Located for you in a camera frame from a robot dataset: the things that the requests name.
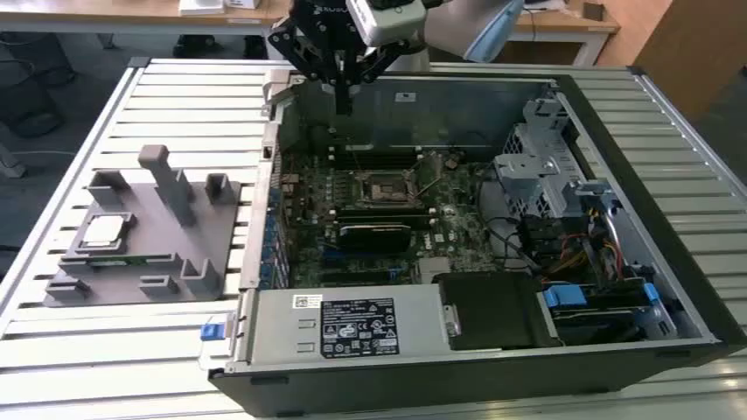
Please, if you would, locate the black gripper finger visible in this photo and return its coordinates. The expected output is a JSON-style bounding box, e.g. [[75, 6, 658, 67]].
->
[[343, 40, 411, 116], [267, 17, 347, 116]]

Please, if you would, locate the white desk foot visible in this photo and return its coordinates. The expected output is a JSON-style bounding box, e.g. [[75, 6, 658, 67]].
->
[[0, 142, 28, 179]]

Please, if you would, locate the blue disk carrier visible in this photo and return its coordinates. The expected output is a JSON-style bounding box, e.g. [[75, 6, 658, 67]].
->
[[540, 283, 588, 315]]

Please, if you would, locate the wooden cabinet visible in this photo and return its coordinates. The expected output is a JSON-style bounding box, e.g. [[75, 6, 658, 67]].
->
[[594, 0, 747, 126]]

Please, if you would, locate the silver drive cage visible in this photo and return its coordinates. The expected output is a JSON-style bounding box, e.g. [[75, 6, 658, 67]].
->
[[492, 98, 591, 220]]

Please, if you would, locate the CPU socket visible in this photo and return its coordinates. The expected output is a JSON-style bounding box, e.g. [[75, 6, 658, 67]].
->
[[356, 169, 419, 207]]

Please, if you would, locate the black internal cable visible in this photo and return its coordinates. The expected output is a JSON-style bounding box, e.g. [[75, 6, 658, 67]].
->
[[475, 174, 541, 275]]

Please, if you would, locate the black PC case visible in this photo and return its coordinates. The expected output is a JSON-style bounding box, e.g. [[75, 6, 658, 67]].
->
[[207, 65, 747, 419]]

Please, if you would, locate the black RAM slot row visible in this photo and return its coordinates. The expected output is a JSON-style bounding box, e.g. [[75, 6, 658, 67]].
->
[[333, 207, 437, 228], [328, 143, 425, 171]]

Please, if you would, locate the coloured wire bundle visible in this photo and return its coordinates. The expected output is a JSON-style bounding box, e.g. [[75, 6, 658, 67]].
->
[[558, 209, 622, 275]]

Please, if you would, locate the green RAM stick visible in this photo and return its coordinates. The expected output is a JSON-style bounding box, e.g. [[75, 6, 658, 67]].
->
[[85, 255, 172, 268]]

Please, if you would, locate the black expansion slot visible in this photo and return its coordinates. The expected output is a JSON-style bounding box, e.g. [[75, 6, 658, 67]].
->
[[321, 270, 393, 284]]

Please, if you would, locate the green motherboard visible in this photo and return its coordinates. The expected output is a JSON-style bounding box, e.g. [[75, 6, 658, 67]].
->
[[277, 148, 519, 290]]

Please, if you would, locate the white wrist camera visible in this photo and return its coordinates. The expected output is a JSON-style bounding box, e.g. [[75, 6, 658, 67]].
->
[[348, 0, 428, 48]]

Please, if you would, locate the black plastic shroud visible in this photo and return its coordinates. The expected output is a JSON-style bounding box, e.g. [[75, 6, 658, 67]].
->
[[436, 270, 562, 352]]

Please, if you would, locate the metal socket cover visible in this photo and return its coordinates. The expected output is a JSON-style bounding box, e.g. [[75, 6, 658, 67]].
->
[[405, 151, 448, 197]]

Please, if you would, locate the blue plastic latch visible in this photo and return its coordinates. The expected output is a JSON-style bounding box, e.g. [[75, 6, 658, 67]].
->
[[639, 282, 664, 327]]

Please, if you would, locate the small silver heat sink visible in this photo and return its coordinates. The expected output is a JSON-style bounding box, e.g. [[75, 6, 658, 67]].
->
[[417, 257, 453, 281]]

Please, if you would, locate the grey parts rack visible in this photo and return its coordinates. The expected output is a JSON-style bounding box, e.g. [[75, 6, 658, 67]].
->
[[43, 143, 244, 309]]

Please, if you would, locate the silver CPU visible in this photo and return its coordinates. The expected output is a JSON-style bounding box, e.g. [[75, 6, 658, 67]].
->
[[79, 213, 128, 251]]

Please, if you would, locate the grey case latch handle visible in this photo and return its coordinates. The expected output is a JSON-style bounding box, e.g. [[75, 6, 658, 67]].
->
[[261, 69, 293, 120]]

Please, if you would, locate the small black graphics card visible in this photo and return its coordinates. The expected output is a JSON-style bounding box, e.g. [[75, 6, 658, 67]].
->
[[336, 222, 413, 254]]

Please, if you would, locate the silver power supply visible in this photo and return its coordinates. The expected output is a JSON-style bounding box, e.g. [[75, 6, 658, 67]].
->
[[224, 286, 463, 368]]

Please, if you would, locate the black bin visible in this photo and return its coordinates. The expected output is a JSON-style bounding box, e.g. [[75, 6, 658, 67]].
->
[[0, 30, 77, 139]]

